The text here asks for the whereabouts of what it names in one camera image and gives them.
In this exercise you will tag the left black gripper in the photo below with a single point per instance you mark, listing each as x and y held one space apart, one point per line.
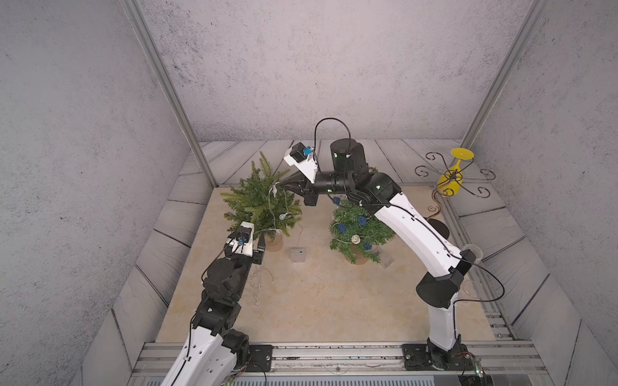
257 258

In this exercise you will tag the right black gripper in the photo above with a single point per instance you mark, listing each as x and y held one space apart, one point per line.
308 189

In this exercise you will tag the fern tree wooden base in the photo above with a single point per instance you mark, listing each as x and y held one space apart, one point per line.
259 200

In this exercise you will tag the clear battery box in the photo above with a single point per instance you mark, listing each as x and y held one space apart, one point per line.
385 260
298 254

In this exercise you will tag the small christmas tree wooden base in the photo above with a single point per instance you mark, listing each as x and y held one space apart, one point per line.
379 234

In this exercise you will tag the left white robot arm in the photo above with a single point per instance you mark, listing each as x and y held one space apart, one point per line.
213 349

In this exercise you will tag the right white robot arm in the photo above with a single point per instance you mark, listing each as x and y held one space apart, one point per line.
381 197

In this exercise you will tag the beige table mat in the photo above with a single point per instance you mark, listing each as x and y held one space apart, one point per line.
325 298

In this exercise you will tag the yellow plastic goblet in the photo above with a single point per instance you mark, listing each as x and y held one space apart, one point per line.
451 181

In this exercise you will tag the clear plastic wine glass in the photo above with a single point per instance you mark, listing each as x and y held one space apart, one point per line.
476 250

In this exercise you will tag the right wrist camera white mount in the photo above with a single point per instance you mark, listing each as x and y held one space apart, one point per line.
303 158

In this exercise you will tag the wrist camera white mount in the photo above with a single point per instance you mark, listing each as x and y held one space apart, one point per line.
303 158
241 241

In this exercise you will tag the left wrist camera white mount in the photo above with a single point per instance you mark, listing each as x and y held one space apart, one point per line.
241 241

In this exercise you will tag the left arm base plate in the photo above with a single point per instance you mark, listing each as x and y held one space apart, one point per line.
249 357

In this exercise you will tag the black scroll wire stand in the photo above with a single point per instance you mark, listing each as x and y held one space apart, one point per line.
437 208

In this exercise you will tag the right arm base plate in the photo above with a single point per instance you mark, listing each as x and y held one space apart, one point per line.
425 357

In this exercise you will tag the aluminium front rail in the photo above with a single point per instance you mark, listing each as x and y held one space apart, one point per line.
497 363

